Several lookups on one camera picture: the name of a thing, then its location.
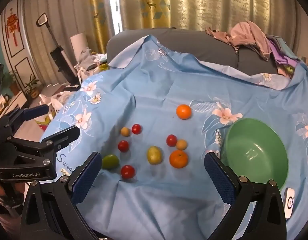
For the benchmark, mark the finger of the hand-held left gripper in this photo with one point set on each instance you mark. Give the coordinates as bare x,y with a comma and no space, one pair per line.
34,111
67,135

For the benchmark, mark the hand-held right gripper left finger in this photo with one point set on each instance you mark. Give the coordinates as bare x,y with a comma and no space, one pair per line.
86,177

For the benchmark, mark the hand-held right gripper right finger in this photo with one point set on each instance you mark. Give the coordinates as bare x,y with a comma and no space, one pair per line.
219,180

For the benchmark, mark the green plum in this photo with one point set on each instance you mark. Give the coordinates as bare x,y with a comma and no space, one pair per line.
111,161

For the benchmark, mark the red cherry tomato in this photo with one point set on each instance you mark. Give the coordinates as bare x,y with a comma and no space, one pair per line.
136,129
171,140
123,145
127,171

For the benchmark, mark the orange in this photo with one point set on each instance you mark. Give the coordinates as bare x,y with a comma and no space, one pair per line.
178,159
183,111

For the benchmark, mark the green plastic bowl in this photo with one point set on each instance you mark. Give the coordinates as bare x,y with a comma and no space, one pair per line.
244,140

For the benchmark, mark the small yellow-orange loquat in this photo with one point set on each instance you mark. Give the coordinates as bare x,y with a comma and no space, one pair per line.
181,145
125,131

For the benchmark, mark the yellow printed bag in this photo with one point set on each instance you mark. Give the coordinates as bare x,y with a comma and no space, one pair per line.
45,122

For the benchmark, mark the white low cabinet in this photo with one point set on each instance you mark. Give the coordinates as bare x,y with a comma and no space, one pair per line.
18,100

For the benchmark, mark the white plastic bag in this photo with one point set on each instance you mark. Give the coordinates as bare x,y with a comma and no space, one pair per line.
55,100

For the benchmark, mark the potted plant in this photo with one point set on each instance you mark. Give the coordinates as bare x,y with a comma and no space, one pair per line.
10,80
31,86

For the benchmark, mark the black upright vacuum cleaner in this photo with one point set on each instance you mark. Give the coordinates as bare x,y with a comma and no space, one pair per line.
59,57

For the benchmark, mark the white pocket router device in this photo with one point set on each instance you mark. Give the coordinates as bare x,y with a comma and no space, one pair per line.
290,202

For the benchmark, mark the grey cloth pile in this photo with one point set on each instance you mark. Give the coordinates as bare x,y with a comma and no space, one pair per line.
90,60

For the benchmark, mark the white cylinder appliance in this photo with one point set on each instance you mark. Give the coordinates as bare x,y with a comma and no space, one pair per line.
78,45

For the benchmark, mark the blue floral bed sheet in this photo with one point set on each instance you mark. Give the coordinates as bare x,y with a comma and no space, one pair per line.
156,85

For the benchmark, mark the beige yellow patterned curtain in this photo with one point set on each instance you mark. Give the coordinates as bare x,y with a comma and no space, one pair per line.
206,2
69,5

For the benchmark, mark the grey sofa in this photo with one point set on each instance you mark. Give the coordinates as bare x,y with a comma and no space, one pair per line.
194,45

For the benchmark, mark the purple garment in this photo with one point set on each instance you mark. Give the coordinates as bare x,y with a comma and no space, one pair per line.
281,55

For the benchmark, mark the pink garment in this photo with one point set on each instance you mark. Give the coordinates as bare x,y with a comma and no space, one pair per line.
246,33

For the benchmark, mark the red knot wall ornament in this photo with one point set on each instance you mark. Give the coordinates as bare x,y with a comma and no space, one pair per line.
12,22

